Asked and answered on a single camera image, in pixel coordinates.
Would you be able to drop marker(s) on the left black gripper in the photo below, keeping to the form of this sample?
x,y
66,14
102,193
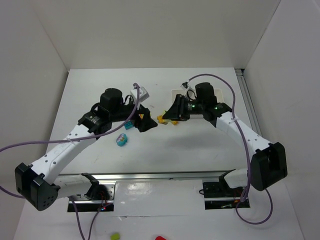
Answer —
x,y
141,115

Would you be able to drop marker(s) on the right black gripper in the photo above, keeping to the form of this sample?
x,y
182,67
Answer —
x,y
180,107

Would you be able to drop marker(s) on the yellow green lego stack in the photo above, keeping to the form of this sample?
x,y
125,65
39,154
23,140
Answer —
x,y
163,121

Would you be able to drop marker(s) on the teal rounded lego piece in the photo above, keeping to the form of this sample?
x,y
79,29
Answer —
x,y
121,140

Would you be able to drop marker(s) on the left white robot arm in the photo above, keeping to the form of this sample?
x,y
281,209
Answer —
x,y
40,183

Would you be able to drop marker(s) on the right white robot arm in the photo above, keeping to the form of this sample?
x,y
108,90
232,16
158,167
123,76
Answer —
x,y
267,160

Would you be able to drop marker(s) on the teal rectangular lego brick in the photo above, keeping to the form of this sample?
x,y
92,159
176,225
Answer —
x,y
128,125

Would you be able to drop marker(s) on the white divided container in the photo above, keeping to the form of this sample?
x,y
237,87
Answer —
x,y
192,93

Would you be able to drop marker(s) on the red object foreground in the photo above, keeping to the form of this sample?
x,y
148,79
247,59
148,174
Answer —
x,y
160,237

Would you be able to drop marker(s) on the lime green lego foreground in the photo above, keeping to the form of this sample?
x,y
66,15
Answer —
x,y
115,236

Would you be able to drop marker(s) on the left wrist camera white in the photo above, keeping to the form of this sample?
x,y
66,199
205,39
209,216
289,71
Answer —
x,y
142,93

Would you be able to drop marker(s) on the aluminium rail right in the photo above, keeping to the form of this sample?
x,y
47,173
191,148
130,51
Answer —
x,y
247,100

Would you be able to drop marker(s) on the aluminium rail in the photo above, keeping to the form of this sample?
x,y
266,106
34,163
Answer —
x,y
160,175
247,100

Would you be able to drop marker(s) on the aluminium rail front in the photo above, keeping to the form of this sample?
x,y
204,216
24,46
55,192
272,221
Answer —
x,y
160,175

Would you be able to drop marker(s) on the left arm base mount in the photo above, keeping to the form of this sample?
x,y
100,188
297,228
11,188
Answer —
x,y
103,198

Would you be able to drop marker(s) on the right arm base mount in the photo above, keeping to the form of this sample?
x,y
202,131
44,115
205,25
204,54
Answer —
x,y
220,197

